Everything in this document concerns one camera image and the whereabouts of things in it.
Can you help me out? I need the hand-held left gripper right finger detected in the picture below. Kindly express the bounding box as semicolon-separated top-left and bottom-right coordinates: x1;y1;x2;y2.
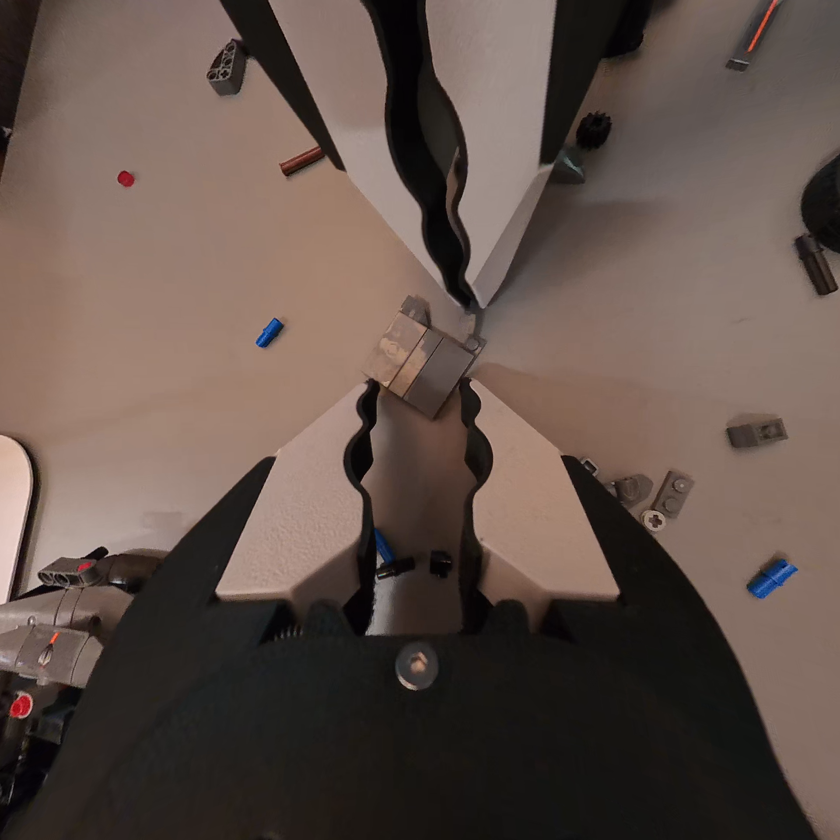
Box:
458;378;623;635

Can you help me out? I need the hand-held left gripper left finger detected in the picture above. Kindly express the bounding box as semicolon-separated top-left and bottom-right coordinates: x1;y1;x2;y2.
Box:
215;379;382;635

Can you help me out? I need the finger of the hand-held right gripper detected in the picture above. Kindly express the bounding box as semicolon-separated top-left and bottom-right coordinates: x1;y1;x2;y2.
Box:
425;0;559;309
268;0;473;305

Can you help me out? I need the grey lego tile assembly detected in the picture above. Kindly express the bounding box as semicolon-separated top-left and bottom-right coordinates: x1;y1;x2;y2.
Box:
360;294;488;421

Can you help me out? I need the black lego gear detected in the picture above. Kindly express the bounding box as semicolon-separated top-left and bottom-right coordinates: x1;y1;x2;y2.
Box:
575;110;613;151

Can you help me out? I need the brown lego axle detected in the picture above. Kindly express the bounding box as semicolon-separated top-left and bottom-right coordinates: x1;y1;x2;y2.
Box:
279;146;326;177

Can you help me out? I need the grey lego slope brick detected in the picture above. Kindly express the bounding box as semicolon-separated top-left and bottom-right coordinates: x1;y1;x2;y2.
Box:
725;415;788;450

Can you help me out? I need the grey lego car model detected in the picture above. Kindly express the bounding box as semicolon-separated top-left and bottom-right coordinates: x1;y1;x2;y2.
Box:
0;546;165;808

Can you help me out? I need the black lego wheel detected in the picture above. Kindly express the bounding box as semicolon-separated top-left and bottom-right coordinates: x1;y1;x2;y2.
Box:
799;154;840;253

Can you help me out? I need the dark grey lego axle pin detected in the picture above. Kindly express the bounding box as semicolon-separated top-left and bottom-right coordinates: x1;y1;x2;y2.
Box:
794;234;840;298

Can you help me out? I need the grey bent technic beam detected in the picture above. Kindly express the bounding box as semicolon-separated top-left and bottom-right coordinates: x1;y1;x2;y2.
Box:
205;38;249;97

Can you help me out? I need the grey tile with orange stripe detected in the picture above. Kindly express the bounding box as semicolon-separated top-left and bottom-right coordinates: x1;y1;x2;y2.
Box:
725;0;785;73

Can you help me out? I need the white adjustable stand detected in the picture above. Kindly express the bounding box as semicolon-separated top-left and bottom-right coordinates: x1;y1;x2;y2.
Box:
0;433;35;605

